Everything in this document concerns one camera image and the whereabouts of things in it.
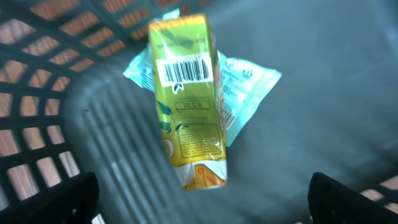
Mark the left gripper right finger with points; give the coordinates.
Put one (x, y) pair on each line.
(331, 202)

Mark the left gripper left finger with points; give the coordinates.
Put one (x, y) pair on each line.
(73, 202)

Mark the light blue plastic packet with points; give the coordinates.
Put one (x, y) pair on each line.
(245, 85)

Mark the green yellow drink carton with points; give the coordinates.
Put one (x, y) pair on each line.
(190, 100)

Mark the grey plastic basket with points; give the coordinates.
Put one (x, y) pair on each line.
(67, 108)

